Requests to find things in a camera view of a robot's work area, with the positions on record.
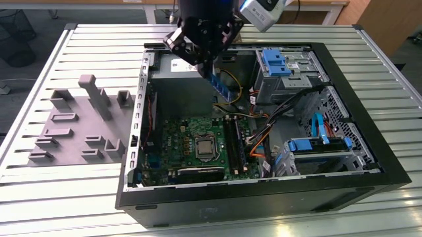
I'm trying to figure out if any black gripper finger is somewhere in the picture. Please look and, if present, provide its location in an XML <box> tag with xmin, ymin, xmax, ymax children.
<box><xmin>161</xmin><ymin>19</ymin><xmax>212</xmax><ymax>79</ymax></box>
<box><xmin>200</xmin><ymin>21</ymin><xmax>245</xmax><ymax>77</ymax></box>

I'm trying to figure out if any blue RAM stick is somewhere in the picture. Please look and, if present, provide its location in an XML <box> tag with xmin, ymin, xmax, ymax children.
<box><xmin>209</xmin><ymin>73</ymin><xmax>233</xmax><ymax>103</ymax></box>

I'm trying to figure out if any black RAM slot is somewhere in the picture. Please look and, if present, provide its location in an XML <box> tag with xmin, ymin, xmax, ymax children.
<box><xmin>222</xmin><ymin>116</ymin><xmax>240</xmax><ymax>175</ymax></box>

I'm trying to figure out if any blue drive latch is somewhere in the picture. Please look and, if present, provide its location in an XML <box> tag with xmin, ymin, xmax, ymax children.
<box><xmin>263</xmin><ymin>49</ymin><xmax>292</xmax><ymax>77</ymax></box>

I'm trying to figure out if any grey power supply unit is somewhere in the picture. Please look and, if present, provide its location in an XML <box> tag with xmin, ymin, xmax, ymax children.
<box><xmin>146</xmin><ymin>53</ymin><xmax>216</xmax><ymax>119</ymax></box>

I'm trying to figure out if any metal optical drive cage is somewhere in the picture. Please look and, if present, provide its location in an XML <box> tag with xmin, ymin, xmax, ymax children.
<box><xmin>253</xmin><ymin>49</ymin><xmax>329</xmax><ymax>106</ymax></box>

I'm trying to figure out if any white framed wooden desk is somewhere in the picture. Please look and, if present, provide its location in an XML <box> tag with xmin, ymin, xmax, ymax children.
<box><xmin>283</xmin><ymin>0</ymin><xmax>351</xmax><ymax>25</ymax></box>

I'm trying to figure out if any green motherboard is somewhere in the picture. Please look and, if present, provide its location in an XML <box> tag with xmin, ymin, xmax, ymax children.
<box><xmin>140</xmin><ymin>115</ymin><xmax>264</xmax><ymax>186</ymax></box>

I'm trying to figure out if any silver CPU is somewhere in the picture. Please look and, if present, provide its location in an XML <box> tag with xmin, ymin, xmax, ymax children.
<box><xmin>196</xmin><ymin>140</ymin><xmax>213</xmax><ymax>154</ymax></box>

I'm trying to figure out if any grey parts rack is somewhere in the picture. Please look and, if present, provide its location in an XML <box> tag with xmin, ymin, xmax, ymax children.
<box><xmin>26</xmin><ymin>75</ymin><xmax>136</xmax><ymax>168</ymax></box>

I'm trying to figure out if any CPU socket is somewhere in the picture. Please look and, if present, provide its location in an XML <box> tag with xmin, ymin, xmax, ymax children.
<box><xmin>192</xmin><ymin>133</ymin><xmax>220</xmax><ymax>162</ymax></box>

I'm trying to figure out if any wooden cabinet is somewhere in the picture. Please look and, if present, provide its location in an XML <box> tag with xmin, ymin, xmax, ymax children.
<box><xmin>335</xmin><ymin>0</ymin><xmax>422</xmax><ymax>57</ymax></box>

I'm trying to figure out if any black mesh bin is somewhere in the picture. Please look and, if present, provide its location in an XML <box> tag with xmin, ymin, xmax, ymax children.
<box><xmin>0</xmin><ymin>9</ymin><xmax>37</xmax><ymax>68</ymax></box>

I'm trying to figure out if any hard disk in blue carrier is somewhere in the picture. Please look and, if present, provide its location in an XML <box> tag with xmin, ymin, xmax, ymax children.
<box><xmin>288</xmin><ymin>137</ymin><xmax>353</xmax><ymax>153</ymax></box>

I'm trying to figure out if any black graphics card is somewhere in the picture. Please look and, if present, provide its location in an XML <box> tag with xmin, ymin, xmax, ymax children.
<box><xmin>166</xmin><ymin>166</ymin><xmax>227</xmax><ymax>185</ymax></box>

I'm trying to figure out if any metal disk bay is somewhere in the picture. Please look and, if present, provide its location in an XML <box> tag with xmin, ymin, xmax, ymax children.
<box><xmin>275</xmin><ymin>138</ymin><xmax>363</xmax><ymax>177</ymax></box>

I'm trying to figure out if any black open PC case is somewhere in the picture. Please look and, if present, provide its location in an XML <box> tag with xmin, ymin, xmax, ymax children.
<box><xmin>113</xmin><ymin>41</ymin><xmax>412</xmax><ymax>228</ymax></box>

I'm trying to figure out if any black hanging cable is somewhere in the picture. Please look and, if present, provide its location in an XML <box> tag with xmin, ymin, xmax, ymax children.
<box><xmin>166</xmin><ymin>0</ymin><xmax>181</xmax><ymax>25</ymax></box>

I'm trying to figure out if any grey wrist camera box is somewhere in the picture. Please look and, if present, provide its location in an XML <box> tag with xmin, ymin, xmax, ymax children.
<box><xmin>239</xmin><ymin>0</ymin><xmax>284</xmax><ymax>33</ymax></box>

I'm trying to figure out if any yellow wire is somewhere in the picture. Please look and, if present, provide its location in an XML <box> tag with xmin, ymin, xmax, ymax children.
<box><xmin>212</xmin><ymin>69</ymin><xmax>244</xmax><ymax>107</ymax></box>

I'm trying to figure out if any black wire bundle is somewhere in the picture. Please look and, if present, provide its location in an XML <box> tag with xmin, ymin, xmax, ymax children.
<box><xmin>263</xmin><ymin>87</ymin><xmax>325</xmax><ymax>129</ymax></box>

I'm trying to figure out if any blue flat data wire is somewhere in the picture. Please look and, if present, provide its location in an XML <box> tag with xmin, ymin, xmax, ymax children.
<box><xmin>311</xmin><ymin>113</ymin><xmax>329</xmax><ymax>145</ymax></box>

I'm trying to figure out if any orange wire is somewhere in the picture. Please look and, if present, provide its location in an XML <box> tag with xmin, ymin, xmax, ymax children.
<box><xmin>248</xmin><ymin>130</ymin><xmax>272</xmax><ymax>158</ymax></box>

